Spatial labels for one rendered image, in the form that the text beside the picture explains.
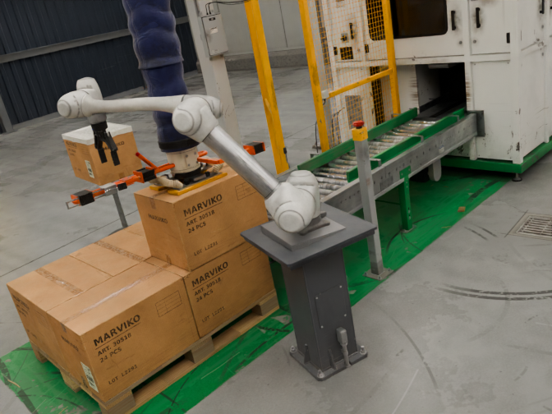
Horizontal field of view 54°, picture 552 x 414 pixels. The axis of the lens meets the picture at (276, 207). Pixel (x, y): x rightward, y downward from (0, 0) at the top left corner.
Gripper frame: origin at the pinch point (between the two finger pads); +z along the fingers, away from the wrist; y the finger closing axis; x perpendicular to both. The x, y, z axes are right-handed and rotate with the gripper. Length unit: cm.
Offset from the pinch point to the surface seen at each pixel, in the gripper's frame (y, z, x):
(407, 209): -30, 103, -199
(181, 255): -14, 57, -17
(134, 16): -3, -64, -32
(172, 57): -10, -41, -43
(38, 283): 59, 67, 37
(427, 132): -19, 60, -252
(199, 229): -18, 46, -29
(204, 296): -18, 85, -22
